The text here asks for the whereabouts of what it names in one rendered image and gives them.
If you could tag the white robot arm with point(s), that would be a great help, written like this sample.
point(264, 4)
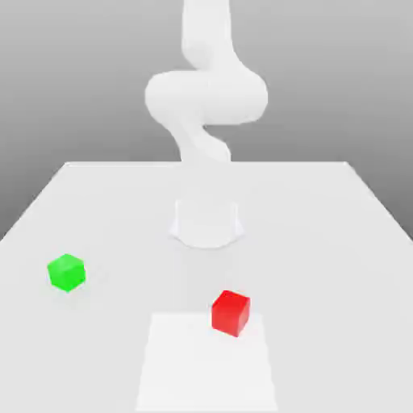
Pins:
point(206, 96)

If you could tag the small green cube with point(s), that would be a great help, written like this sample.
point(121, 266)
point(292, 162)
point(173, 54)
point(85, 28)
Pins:
point(66, 273)

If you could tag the small red cube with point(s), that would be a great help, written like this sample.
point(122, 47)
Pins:
point(229, 313)

